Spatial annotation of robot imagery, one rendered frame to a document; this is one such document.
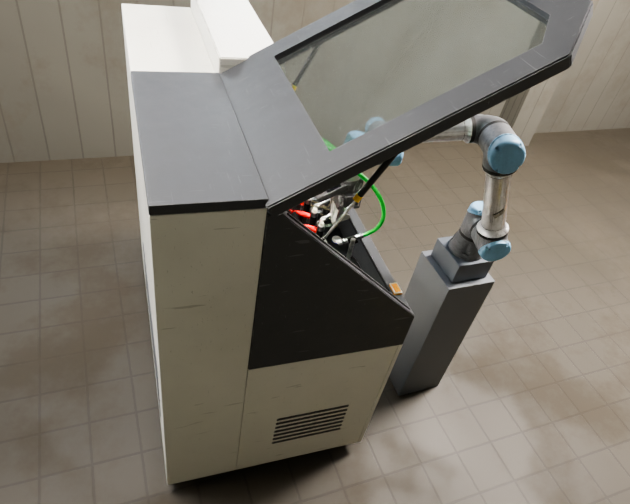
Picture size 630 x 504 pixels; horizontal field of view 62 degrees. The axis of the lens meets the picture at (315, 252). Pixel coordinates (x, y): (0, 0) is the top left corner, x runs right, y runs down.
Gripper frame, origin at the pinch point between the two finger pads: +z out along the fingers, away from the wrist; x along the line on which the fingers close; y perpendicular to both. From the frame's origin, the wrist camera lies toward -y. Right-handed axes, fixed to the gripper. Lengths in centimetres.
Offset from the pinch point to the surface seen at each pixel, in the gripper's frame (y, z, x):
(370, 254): 17.9, 15.7, -2.5
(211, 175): -48, -40, -24
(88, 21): -82, 14, 219
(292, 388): -19, 47, -35
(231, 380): -41, 36, -35
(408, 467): 42, 110, -49
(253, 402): -33, 52, -35
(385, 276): 19.0, 15.5, -15.0
